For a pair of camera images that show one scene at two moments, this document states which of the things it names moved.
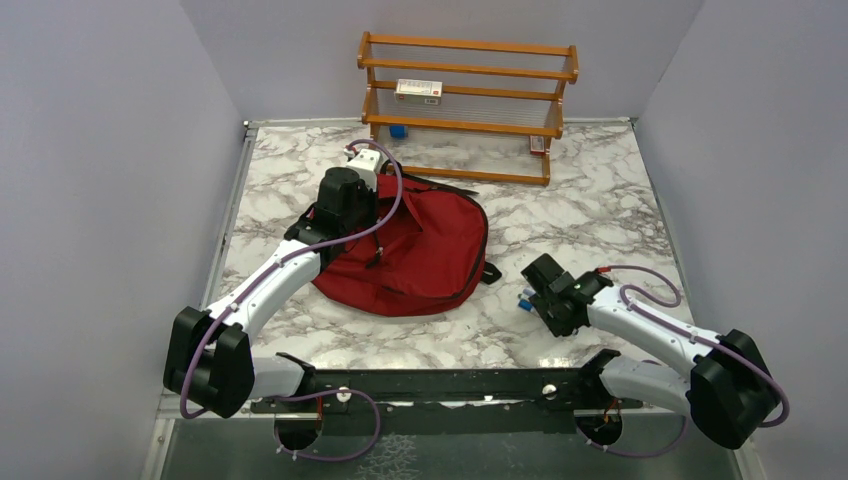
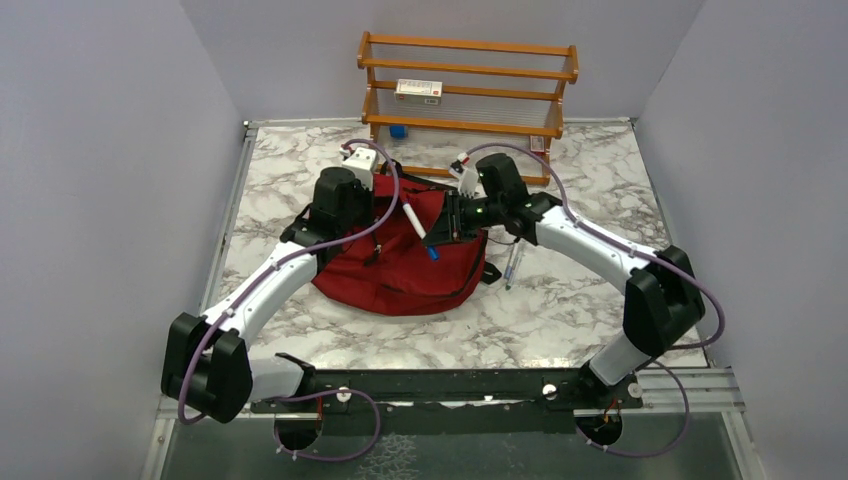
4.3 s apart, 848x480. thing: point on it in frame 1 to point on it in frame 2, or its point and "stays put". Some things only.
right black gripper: (555, 325) to (449, 226)
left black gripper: (370, 195) stays put
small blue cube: (397, 131) stays put
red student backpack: (429, 259) stays put
